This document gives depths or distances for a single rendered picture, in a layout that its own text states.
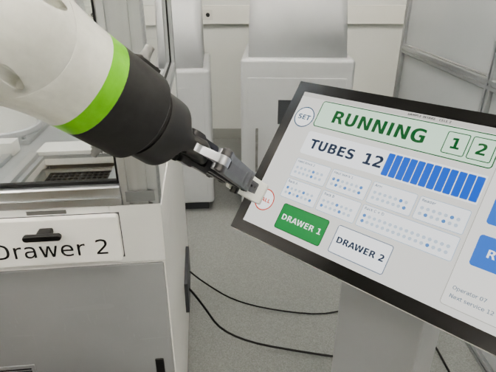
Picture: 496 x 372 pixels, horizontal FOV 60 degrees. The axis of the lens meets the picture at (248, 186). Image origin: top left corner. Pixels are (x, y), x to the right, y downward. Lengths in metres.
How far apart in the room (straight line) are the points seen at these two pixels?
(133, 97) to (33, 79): 0.08
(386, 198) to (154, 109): 0.41
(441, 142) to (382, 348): 0.39
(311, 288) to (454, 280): 1.60
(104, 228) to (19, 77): 0.65
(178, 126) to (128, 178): 0.51
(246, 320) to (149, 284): 1.02
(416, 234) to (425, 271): 0.05
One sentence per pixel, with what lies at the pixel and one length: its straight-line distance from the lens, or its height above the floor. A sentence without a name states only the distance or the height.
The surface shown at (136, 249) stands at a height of 0.83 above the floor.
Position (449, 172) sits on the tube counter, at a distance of 0.68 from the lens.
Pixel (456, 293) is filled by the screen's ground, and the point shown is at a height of 1.00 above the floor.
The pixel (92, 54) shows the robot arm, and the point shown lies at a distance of 0.36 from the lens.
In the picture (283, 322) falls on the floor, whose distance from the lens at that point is 2.01.
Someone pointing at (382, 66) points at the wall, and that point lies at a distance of 4.23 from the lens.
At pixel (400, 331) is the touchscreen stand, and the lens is 0.82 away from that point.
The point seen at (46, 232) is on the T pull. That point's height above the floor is 0.91.
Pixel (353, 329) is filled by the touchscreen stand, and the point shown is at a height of 0.77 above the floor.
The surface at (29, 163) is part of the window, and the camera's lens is 0.97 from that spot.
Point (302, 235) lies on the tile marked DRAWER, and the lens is 0.72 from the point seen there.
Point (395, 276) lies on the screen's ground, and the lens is 0.66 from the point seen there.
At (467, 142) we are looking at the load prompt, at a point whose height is 1.16.
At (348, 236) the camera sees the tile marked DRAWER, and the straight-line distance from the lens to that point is 0.69.
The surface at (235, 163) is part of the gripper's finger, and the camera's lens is 0.47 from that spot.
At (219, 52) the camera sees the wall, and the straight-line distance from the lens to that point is 4.03.
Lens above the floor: 1.37
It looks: 25 degrees down
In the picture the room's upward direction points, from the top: straight up
